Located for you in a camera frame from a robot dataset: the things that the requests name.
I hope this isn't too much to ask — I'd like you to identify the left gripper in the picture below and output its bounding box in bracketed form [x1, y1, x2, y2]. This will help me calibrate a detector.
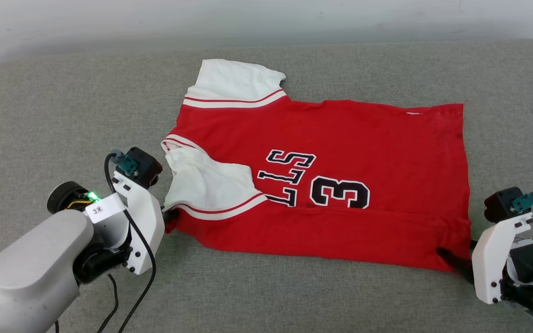
[46, 170, 179, 284]

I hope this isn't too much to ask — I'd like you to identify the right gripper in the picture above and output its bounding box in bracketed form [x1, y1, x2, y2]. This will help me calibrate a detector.
[435, 212, 533, 324]

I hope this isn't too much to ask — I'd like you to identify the red and white sports jersey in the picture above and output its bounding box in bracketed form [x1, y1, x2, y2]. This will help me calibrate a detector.
[161, 59, 472, 274]

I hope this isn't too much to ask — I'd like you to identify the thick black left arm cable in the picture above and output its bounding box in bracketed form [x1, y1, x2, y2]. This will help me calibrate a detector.
[104, 153, 157, 333]

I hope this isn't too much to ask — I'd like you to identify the left teal cable connector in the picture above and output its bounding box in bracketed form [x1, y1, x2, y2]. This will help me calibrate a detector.
[110, 148, 139, 177]

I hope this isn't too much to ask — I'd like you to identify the teal cable connector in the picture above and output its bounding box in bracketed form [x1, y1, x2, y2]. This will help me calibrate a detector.
[511, 188, 533, 215]
[110, 148, 139, 177]

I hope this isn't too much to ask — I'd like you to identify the right teal cable connector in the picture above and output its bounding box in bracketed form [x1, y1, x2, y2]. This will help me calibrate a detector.
[511, 188, 533, 215]

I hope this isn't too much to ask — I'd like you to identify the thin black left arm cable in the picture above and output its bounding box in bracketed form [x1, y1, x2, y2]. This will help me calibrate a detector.
[96, 274, 119, 333]

